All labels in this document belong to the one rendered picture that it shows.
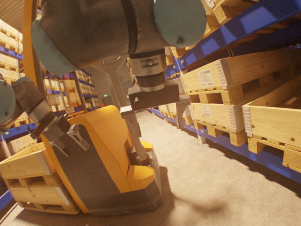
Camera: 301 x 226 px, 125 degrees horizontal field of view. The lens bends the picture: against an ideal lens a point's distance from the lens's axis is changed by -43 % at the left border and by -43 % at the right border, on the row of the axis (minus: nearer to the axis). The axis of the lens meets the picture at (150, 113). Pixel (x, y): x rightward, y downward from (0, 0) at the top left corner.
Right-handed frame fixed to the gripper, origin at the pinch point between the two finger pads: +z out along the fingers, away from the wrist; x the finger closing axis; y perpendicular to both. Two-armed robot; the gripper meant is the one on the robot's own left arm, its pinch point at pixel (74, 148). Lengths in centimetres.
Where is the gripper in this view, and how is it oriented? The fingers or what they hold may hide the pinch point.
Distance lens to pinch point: 58.7
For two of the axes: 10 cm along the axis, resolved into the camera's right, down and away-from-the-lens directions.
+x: -8.7, 3.6, 3.2
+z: 4.8, 7.4, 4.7
